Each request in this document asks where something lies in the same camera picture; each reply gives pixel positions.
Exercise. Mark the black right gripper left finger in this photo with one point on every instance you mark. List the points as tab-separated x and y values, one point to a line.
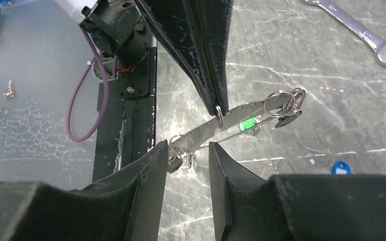
125	205

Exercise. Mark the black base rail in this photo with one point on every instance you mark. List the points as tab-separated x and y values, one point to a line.
128	129

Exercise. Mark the key with green tag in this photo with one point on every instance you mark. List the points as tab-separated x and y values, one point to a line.
249	125

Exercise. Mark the large chrome open-end wrench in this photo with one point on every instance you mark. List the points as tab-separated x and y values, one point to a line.
372	40

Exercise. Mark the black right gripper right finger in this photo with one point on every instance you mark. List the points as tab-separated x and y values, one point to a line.
294	206

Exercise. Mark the key with blue tag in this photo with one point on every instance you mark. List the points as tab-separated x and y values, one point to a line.
341	168

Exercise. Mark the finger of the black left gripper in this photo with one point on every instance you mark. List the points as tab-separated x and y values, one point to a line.
211	23

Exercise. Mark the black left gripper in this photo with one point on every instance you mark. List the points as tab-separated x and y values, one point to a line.
119	32

